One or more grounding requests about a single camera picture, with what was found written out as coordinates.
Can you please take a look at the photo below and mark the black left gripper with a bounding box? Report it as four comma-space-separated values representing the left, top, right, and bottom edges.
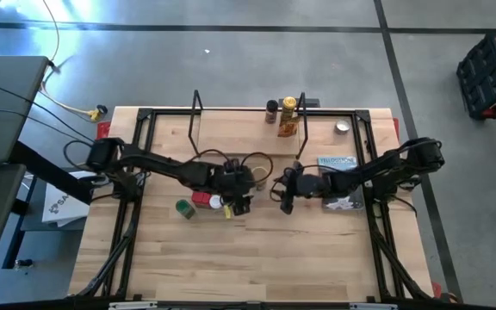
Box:
212, 159, 258, 216

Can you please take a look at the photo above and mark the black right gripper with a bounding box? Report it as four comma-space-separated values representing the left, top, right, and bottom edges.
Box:
279, 160, 332, 215

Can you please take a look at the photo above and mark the beige-lid spice jar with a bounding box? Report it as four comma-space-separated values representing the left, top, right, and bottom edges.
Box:
251, 165, 271, 192

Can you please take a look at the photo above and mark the white-lid spice jar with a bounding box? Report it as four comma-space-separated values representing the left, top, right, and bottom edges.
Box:
190, 190, 224, 211

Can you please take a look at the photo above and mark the yellow-lid spice jar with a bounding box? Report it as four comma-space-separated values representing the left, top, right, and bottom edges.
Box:
280, 96, 298, 124

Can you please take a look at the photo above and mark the blue Yellowstone book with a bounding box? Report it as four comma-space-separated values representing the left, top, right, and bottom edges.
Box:
316, 155, 366, 212

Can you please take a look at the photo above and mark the green-lid spice jar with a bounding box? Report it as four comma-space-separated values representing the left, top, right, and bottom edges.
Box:
175, 198, 196, 220

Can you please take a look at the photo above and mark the orange taco seasoning packet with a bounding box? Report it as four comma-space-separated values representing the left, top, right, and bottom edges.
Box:
276, 116, 301, 139

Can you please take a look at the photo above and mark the black-lid spice jar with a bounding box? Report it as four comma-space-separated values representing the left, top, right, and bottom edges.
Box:
264, 99, 280, 125

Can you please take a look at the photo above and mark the white printed paper box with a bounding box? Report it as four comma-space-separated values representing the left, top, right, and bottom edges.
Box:
40, 170, 92, 228

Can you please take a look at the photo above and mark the black and red tool case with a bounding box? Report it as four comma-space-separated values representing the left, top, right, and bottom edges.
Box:
456, 32, 496, 121

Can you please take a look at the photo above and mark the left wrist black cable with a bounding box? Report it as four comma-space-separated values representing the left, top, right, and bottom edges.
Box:
238, 151, 275, 185

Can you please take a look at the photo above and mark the wooden shelf with wire legs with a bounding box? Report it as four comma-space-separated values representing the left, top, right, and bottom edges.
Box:
187, 89, 310, 161

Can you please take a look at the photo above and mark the yellow floor cable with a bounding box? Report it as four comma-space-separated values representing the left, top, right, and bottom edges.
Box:
39, 0, 109, 123

